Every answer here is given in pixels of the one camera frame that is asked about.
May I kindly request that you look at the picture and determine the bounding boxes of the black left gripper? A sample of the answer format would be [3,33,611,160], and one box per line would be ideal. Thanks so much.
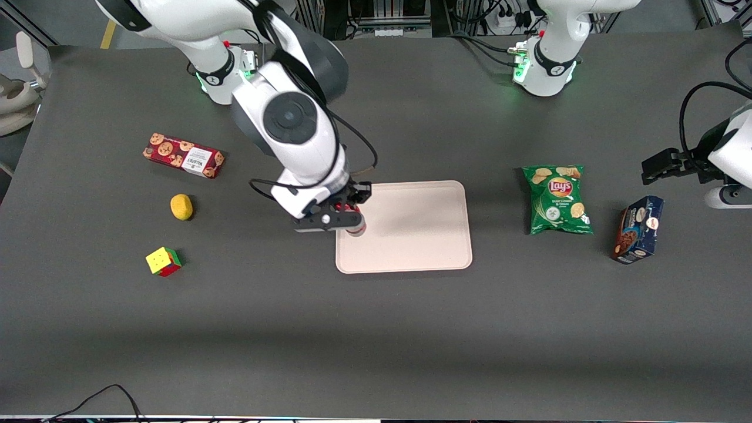
[641,126,732,184]

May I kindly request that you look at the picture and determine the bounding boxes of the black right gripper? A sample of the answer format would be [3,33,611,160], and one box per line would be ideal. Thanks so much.
[295,182,372,233]

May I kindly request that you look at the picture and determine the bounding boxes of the small red can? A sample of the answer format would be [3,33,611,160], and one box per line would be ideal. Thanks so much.
[344,203,367,237]

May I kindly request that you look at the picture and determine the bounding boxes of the beige plastic tray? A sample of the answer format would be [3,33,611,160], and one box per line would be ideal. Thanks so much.
[335,180,474,275]

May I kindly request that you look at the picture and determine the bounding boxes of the blue chocolate cookie box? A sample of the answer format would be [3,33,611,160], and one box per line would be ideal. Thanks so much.
[610,195,665,265]

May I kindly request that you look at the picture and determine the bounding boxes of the green Lay's chips bag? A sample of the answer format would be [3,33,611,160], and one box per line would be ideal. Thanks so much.
[522,164,594,236]

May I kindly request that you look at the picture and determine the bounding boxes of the yellow lemon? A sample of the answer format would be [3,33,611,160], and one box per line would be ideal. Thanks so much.
[170,193,194,221]

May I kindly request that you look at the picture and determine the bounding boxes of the red cookie box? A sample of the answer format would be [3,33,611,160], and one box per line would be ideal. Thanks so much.
[142,133,226,179]

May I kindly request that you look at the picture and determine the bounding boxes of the Rubik's cube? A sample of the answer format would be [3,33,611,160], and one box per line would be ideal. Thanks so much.
[145,246,183,278]

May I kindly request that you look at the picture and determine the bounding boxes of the white power strip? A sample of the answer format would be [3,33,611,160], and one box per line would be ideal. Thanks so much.
[491,0,533,31]

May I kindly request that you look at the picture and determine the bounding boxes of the white chair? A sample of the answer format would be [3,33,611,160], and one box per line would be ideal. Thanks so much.
[0,32,51,137]

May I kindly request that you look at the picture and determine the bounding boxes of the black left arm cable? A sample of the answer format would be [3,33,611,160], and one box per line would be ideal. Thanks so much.
[679,81,752,171]

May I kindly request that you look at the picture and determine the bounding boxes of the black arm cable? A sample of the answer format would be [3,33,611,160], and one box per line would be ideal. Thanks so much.
[679,81,752,171]
[238,0,378,203]

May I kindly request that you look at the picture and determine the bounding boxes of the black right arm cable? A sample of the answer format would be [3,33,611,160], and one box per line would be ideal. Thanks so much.
[238,0,378,203]

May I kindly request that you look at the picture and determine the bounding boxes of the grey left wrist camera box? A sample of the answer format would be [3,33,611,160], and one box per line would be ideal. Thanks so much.
[704,183,752,210]

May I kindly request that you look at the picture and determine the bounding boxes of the black cable at table edge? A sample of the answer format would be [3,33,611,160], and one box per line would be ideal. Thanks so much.
[725,36,752,90]

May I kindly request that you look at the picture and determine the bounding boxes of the aluminium frame rack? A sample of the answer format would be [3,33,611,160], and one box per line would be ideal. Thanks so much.
[294,0,437,39]

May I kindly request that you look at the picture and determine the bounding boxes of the black base cables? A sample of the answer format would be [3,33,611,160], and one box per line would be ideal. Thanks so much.
[448,31,529,69]

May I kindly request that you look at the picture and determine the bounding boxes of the black cable on table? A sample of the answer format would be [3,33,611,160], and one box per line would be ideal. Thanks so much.
[41,384,145,423]

